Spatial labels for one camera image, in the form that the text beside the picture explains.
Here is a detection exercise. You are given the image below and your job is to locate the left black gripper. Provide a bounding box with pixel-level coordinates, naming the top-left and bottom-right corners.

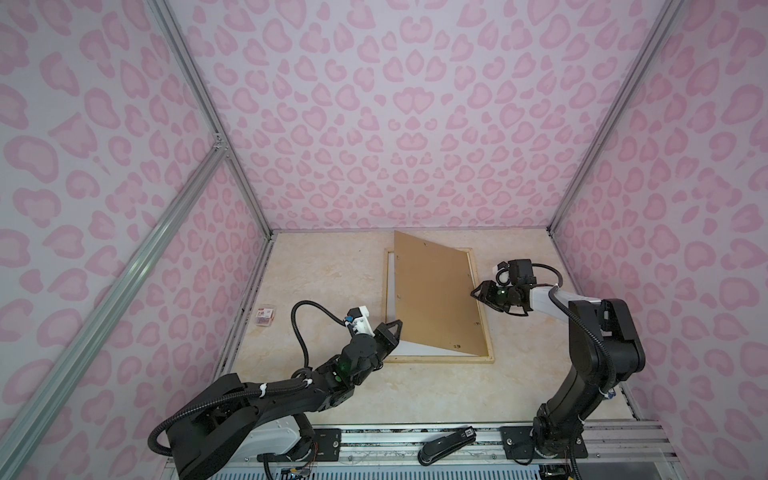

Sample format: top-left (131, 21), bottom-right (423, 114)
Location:
top-left (353, 319), bottom-right (404, 389)

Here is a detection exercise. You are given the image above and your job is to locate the autumn forest photo print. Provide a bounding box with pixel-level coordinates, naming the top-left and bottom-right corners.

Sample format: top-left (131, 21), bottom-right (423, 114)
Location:
top-left (385, 251), bottom-right (470, 359)

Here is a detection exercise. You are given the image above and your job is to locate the light wooden picture frame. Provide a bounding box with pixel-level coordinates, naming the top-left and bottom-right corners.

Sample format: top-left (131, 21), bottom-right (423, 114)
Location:
top-left (382, 249), bottom-right (496, 364)

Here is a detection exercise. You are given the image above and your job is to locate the brown frame backing board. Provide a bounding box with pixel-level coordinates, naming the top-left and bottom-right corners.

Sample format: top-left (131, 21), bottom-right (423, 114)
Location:
top-left (394, 232), bottom-right (487, 356)

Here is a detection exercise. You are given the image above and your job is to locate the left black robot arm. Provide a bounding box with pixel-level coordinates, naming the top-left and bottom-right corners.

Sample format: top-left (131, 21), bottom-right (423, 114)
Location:
top-left (147, 320), bottom-right (403, 479)

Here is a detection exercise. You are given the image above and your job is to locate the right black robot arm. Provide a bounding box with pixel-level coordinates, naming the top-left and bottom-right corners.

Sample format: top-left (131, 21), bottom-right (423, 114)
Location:
top-left (470, 259), bottom-right (646, 462)

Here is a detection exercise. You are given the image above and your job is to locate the small clear pin box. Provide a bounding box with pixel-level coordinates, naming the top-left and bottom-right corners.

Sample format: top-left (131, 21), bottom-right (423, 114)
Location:
top-left (255, 307), bottom-right (275, 327)

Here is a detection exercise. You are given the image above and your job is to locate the black stapler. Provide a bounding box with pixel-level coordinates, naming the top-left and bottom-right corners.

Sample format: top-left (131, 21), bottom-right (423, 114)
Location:
top-left (417, 426), bottom-right (477, 467)

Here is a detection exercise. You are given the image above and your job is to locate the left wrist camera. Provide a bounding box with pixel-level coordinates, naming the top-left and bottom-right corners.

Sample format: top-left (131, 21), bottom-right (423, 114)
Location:
top-left (344, 306), bottom-right (374, 337)

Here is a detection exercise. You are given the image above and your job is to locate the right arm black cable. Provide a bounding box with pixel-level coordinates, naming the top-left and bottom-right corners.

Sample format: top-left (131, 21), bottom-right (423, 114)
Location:
top-left (531, 262), bottom-right (616, 397)

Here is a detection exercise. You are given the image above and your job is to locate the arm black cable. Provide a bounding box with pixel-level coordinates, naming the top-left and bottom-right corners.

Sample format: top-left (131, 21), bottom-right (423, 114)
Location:
top-left (147, 299), bottom-right (349, 458)
top-left (531, 262), bottom-right (616, 397)

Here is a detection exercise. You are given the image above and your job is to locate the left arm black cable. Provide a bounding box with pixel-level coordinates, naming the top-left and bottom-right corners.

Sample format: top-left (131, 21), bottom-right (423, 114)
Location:
top-left (147, 299), bottom-right (349, 458)

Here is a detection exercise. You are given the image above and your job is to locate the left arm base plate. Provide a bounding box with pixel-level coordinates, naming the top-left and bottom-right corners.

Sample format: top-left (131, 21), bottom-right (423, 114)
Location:
top-left (257, 427), bottom-right (342, 463)

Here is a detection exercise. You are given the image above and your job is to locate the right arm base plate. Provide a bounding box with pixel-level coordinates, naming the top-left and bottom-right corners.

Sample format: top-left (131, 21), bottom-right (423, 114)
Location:
top-left (499, 425), bottom-right (589, 463)

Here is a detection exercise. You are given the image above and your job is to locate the aluminium mounting rail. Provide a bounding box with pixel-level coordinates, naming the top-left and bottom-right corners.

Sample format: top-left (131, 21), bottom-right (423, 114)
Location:
top-left (161, 419), bottom-right (685, 480)

